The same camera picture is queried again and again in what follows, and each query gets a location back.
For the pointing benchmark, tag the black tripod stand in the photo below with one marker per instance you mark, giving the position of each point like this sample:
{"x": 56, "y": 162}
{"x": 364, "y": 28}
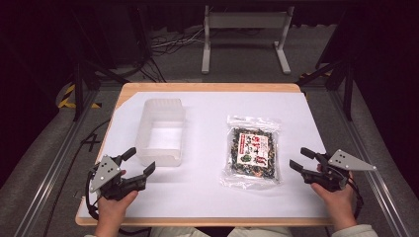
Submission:
{"x": 78, "y": 92}
{"x": 347, "y": 89}

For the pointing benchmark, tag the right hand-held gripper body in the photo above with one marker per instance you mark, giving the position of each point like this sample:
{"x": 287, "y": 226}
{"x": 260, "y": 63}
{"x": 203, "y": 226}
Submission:
{"x": 329, "y": 179}

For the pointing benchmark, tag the translucent plastic container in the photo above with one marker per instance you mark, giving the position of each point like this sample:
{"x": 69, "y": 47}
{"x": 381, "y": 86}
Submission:
{"x": 161, "y": 133}

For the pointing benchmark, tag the white metal stand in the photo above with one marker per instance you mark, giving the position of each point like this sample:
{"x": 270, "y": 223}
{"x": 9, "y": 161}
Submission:
{"x": 247, "y": 20}

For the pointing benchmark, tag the person's light trousers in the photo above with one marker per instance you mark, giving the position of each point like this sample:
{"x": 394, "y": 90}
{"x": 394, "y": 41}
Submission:
{"x": 257, "y": 232}

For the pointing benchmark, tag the person's left hand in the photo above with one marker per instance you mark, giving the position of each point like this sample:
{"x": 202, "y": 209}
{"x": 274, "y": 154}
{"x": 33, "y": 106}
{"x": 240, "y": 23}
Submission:
{"x": 113, "y": 207}

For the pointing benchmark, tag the yellow black hazard tape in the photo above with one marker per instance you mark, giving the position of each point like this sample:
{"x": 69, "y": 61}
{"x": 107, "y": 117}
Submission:
{"x": 66, "y": 98}

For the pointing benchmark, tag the aluminium rail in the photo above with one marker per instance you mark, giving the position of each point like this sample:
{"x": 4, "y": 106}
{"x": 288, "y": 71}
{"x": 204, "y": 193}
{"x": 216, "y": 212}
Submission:
{"x": 49, "y": 177}
{"x": 375, "y": 184}

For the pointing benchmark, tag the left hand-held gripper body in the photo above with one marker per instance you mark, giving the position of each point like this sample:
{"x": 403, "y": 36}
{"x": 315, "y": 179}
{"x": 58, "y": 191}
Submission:
{"x": 106, "y": 171}

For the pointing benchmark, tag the person's right hand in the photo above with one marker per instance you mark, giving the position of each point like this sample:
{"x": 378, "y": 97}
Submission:
{"x": 337, "y": 204}

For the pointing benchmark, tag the clear packet of dried vegetables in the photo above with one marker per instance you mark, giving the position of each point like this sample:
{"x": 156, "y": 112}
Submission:
{"x": 253, "y": 149}

